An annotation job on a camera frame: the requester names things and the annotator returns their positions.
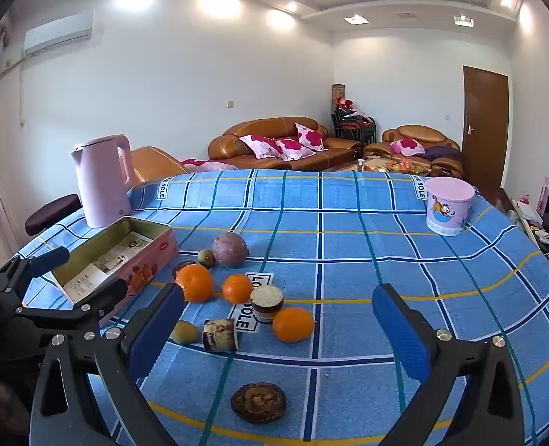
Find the whole purple passion fruit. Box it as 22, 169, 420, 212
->
212, 232, 248, 269

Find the dark padded stool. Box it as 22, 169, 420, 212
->
25, 194, 82, 237

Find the pink flowered pillow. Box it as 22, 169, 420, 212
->
390, 138, 425, 155
295, 123, 328, 152
274, 138, 316, 161
238, 135, 285, 159

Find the printed paper leaflet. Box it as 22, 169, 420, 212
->
63, 231, 154, 303

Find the halved purple fruit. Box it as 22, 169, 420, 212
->
250, 285, 285, 325

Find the stack of dark chairs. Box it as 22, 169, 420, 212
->
331, 107, 378, 146

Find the halved brown passion fruit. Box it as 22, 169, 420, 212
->
231, 382, 287, 425

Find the yellow-green kiwi piece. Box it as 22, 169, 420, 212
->
170, 320, 200, 345

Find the brown leather sofa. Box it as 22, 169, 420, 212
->
208, 117, 363, 171

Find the orange leather chair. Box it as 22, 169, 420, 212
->
128, 146, 189, 184

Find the pink blanket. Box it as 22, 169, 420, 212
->
182, 158, 238, 172

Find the cluttered coffee table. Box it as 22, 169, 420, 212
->
323, 155, 431, 177

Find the pink electric kettle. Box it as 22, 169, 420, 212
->
71, 135, 133, 229

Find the pink cartoon bucket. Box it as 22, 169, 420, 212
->
424, 177, 476, 237

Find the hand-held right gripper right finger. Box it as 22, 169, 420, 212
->
371, 282, 526, 446

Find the pink tin box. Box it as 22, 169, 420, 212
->
51, 216, 180, 321

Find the brown leather armchair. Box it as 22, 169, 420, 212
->
364, 125, 464, 178

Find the white air conditioner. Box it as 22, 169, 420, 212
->
22, 9, 95, 55

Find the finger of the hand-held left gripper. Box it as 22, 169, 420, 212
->
0, 246, 71, 294
16, 277, 129, 341

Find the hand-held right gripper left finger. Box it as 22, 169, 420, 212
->
30, 282, 187, 446

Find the purple blanket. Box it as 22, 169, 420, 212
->
423, 145, 461, 163

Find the brown wooden door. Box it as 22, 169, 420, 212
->
460, 65, 509, 191

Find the large orange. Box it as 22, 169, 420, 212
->
174, 264, 215, 304

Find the blue checked tablecloth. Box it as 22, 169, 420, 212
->
18, 169, 549, 446

